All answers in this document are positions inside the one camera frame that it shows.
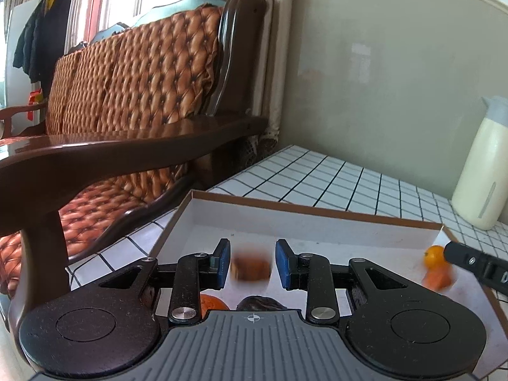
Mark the brownish carrot piece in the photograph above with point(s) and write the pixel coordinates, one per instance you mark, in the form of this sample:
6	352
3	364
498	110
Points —
251	268

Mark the white grid tablecloth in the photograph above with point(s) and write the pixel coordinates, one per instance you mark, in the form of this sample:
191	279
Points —
317	178

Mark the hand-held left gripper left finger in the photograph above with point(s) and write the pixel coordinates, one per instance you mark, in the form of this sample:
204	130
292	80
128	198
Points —
222	264

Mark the black hanging coat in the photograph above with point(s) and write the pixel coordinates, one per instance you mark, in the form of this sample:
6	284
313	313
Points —
41	35

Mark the bright orange carrot piece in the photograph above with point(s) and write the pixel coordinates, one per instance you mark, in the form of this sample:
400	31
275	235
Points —
438	278

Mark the white cardboard box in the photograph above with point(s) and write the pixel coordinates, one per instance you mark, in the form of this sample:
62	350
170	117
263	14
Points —
317	226

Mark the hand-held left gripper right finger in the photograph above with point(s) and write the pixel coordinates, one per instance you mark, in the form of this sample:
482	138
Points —
283	264

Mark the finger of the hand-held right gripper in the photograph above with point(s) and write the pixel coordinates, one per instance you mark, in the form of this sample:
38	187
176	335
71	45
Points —
462	256

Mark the yellowish orange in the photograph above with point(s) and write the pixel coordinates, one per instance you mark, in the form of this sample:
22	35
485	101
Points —
433	256

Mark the orange tufted sofa cushion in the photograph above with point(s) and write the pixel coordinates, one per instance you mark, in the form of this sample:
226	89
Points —
158	67

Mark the dark wooden sofa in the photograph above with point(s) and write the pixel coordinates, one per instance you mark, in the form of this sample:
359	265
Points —
99	154

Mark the cream thermos jug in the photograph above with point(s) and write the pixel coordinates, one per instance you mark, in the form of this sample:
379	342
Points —
480	166

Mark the dark purple beet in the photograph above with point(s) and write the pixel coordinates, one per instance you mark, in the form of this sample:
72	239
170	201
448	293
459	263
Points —
260	303

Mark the beige patterned curtain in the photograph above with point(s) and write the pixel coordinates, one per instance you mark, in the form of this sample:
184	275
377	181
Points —
274	47

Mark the large orange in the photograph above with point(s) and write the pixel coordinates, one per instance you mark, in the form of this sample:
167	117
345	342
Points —
212	303

